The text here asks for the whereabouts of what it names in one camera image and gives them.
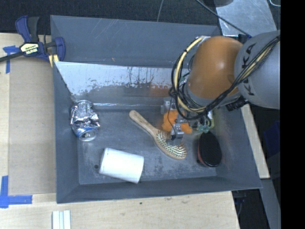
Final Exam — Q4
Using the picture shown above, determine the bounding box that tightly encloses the wooden hairbrush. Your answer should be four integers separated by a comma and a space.
129, 110, 188, 160

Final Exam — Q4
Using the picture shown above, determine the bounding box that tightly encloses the black oval brush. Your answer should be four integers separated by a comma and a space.
196, 131, 223, 168

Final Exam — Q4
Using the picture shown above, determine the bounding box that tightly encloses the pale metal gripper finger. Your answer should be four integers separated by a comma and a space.
170, 124, 185, 141
161, 98, 177, 115

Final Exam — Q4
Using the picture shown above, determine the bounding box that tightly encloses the crushed silver can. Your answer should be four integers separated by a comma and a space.
70, 100, 101, 142

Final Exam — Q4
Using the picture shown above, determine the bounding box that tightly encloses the black cylinder on white bracket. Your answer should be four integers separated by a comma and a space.
225, 95, 246, 112

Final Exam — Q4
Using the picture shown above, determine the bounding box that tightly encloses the pale wood flat board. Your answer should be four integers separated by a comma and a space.
8, 57, 57, 197

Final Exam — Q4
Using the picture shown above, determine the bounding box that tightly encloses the grey metal bin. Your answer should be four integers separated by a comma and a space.
50, 14, 263, 204

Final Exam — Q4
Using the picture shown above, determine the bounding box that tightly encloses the orange soft toy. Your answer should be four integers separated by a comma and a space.
161, 109, 193, 135

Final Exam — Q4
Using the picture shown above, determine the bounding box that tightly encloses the white plastic cup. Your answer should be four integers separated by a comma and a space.
99, 147, 145, 184

